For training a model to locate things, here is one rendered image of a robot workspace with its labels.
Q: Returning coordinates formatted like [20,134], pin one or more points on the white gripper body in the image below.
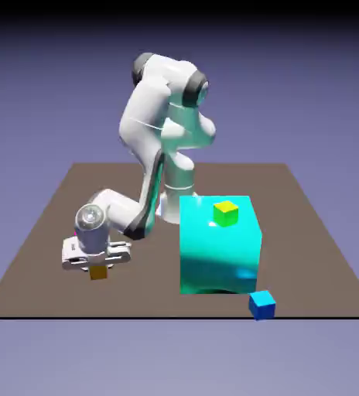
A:
[119,253]

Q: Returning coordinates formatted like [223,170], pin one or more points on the small orange cube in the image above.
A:
[98,272]

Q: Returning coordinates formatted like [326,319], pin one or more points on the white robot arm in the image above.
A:
[150,111]

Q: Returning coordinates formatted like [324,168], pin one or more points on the small green cube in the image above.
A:
[226,213]

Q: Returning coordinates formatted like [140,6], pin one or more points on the small blue cube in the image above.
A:
[262,305]

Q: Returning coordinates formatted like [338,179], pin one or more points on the large cyan box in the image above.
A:
[219,247]

